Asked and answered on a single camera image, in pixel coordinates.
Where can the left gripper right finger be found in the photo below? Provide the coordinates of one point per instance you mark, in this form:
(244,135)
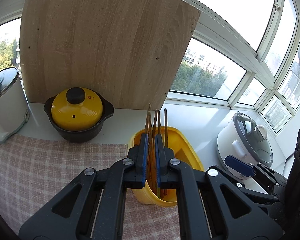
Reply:
(209,206)

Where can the wooden chopstick three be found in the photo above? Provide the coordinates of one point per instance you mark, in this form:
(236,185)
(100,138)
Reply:
(159,122)

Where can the red chopstick horizontal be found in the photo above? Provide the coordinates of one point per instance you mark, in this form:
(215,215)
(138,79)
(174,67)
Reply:
(151,162)

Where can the wooden chopstick four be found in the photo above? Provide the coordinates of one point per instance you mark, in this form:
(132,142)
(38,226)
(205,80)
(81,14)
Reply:
(166,136)

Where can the white floral rice cooker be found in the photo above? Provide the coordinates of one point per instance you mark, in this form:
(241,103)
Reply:
(245,140)

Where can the yellow plastic utensil container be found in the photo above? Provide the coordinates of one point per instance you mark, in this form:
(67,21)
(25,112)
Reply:
(182,150)

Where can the wooden chopstick two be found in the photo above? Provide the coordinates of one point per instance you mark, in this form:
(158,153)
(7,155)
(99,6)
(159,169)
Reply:
(154,124)

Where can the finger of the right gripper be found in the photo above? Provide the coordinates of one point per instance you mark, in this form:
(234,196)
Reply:
(255,196)
(240,166)

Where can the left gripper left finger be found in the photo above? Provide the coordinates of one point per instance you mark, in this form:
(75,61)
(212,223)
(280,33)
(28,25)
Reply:
(92,205)

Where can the long curved wooden chopstick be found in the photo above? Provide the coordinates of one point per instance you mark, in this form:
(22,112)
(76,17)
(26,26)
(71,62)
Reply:
(147,118)

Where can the black pot yellow lid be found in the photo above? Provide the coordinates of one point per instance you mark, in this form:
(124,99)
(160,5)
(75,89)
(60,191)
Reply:
(78,113)

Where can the pink plaid cloth mat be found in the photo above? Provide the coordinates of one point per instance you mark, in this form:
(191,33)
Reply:
(32,171)

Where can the wooden board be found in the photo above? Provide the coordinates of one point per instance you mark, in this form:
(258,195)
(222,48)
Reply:
(129,51)

